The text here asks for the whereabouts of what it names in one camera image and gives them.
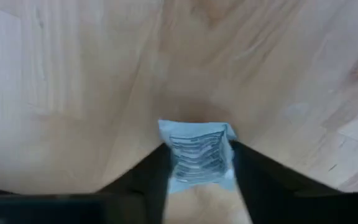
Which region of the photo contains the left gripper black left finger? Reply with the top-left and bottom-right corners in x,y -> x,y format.
0,142 -> 172,224

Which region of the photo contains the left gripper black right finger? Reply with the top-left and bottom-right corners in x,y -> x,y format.
229,139 -> 358,224

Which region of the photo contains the white blue printed sachet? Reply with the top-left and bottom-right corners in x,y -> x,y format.
157,119 -> 238,194

